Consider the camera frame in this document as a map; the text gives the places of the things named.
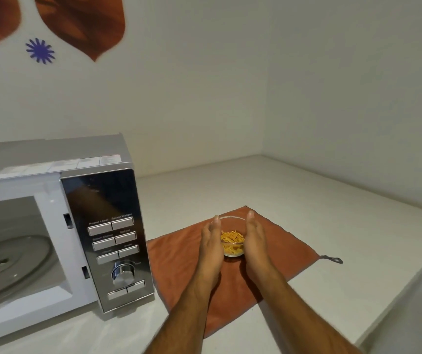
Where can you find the orange microfibre cloth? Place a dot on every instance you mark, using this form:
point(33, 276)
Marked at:
point(181, 261)

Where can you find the grey cloth hanging loop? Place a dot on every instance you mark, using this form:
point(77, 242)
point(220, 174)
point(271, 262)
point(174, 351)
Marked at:
point(334, 259)

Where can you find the small clear glass bowl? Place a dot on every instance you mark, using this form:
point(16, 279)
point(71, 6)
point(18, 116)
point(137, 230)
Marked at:
point(233, 220)

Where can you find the person's left forearm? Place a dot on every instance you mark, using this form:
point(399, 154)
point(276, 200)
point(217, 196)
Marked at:
point(181, 313)

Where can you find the silver microwave dial knob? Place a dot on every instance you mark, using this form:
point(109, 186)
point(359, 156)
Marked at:
point(123, 273)

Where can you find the person's left hand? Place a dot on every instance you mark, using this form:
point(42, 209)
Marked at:
point(211, 254)

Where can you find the yellow dry pasta pieces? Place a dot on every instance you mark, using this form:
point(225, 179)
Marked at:
point(233, 240)

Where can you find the person's right hand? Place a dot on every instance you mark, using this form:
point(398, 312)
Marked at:
point(256, 254)

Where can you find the white label sticker strip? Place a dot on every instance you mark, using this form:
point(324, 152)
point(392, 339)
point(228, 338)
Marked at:
point(56, 166)

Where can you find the round glass turntable plate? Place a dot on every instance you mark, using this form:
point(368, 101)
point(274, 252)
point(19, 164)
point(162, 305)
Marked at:
point(15, 261)

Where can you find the person's right thumb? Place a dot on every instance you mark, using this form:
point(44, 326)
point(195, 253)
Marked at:
point(250, 221)

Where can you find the white microwave oven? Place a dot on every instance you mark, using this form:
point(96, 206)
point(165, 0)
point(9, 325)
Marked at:
point(30, 169)

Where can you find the person's left thumb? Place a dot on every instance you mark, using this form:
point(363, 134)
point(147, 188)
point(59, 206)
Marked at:
point(217, 224)

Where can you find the person's right forearm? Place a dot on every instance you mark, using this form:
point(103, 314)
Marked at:
point(292, 313)

